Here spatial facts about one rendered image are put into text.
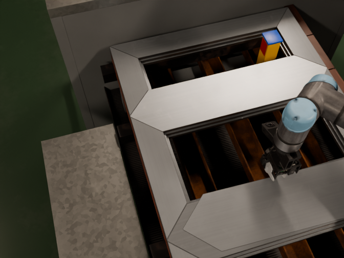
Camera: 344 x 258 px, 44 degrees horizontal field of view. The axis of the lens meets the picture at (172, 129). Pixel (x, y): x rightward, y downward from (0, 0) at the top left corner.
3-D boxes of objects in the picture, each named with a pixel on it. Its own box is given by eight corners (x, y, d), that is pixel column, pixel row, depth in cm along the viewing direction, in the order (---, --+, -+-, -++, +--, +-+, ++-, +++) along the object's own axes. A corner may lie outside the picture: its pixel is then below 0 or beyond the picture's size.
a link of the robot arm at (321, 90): (345, 105, 112) (326, 133, 108) (307, 85, 116) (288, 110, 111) (356, 87, 106) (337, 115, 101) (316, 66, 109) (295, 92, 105)
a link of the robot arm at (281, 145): (272, 125, 111) (300, 117, 112) (268, 134, 115) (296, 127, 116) (283, 149, 107) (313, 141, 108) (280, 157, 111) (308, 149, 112)
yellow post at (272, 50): (259, 78, 173) (268, 45, 156) (254, 69, 175) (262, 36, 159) (270, 75, 173) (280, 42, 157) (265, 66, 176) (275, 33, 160)
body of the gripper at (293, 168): (273, 181, 120) (282, 161, 110) (261, 155, 124) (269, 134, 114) (297, 174, 121) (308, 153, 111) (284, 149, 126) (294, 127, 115)
